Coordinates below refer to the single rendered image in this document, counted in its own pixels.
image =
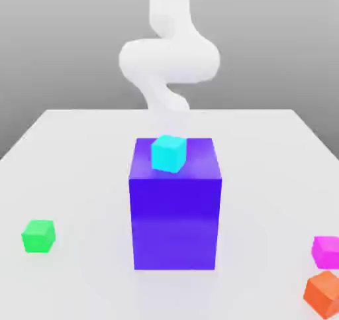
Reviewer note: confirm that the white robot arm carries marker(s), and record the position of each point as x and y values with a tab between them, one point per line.
169	60

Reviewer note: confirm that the small cyan cube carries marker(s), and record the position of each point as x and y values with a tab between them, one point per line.
168	154

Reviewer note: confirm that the small green cube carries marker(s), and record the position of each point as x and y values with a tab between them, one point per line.
38	236

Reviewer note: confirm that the small magenta cube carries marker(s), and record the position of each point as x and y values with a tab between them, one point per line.
327	252

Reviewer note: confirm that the small orange cube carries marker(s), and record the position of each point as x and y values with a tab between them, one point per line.
323	294

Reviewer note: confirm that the large purple box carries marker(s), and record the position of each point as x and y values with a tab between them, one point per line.
174	219

